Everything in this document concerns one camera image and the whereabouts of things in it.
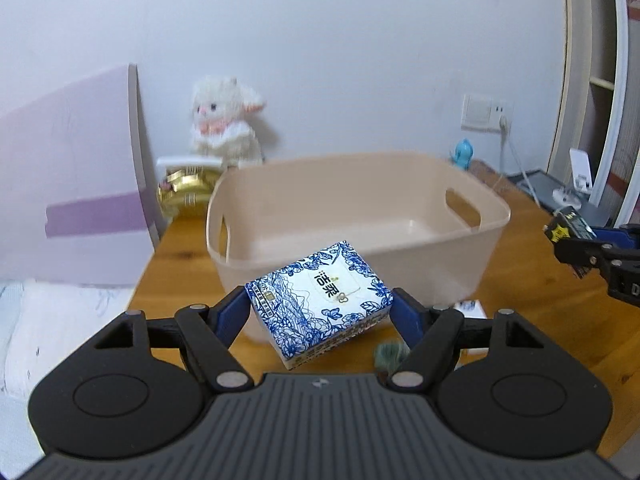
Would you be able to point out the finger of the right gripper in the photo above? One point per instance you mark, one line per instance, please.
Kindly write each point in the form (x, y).
(581, 255)
(626, 236)

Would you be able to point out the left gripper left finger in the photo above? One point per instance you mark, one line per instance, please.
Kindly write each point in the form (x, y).
(207, 333)

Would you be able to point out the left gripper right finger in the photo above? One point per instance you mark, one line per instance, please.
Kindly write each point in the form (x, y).
(430, 334)

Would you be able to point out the dark blue card box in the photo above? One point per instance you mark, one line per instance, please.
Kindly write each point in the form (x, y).
(567, 224)

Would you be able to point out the blue white tissue pack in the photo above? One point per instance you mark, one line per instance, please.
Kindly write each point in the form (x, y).
(317, 302)

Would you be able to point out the green plaid scrunchie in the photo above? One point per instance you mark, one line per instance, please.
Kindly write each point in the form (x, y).
(389, 355)

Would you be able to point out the white phone stand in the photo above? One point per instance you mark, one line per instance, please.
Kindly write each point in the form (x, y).
(578, 191)

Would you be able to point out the grey laptop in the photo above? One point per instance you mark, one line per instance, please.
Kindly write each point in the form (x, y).
(539, 185)

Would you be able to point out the beige plastic storage basket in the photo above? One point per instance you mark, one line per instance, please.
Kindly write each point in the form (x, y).
(422, 224)

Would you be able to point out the wooden bookshelf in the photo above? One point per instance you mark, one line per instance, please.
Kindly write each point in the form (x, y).
(599, 110)

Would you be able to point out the gold foil gift bag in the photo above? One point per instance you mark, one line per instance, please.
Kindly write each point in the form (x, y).
(187, 184)

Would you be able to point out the blue dinosaur figurine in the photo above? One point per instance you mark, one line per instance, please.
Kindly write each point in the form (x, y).
(462, 155)

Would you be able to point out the lilac bed headboard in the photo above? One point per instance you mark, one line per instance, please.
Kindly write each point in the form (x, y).
(77, 189)

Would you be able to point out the white plush lamb toy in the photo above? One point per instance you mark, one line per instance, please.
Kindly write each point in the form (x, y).
(220, 107)

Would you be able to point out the white wall switch socket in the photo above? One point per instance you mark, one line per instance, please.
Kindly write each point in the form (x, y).
(484, 113)

